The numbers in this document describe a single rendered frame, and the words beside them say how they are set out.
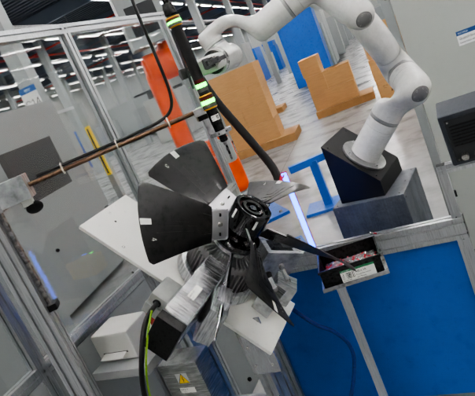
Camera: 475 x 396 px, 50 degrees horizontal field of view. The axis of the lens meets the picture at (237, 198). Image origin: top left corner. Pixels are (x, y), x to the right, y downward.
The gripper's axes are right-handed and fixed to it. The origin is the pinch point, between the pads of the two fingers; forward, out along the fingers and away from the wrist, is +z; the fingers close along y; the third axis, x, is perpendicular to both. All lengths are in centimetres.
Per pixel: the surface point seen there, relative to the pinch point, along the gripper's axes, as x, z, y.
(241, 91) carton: -48, -741, 301
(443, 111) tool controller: -42, -31, -59
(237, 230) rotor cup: -47.0, 15.6, -0.5
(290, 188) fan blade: -48, -18, -7
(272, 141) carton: -154, -733, 279
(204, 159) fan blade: -27.1, -2.9, 10.6
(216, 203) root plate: -39.7, 7.1, 7.4
